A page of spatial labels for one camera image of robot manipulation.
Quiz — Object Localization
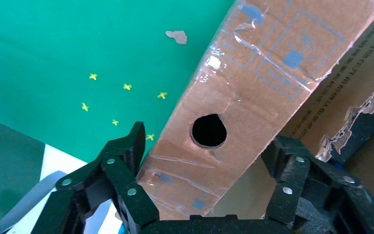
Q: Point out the large open cardboard carton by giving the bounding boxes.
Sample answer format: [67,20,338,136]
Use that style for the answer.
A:
[206,0,374,234]

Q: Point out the green table cloth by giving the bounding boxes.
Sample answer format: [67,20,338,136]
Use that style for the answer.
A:
[0,0,236,175]

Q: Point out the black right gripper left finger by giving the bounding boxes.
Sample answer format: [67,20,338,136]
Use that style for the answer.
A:
[30,121,160,234]

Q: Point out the small cardboard box with hole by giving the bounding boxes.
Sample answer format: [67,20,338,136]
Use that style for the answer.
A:
[137,0,374,220]

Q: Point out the white grey robot base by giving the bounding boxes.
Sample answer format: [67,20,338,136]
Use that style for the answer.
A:
[0,143,125,234]

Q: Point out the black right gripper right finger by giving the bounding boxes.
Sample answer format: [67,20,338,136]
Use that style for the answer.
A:
[260,135,374,234]

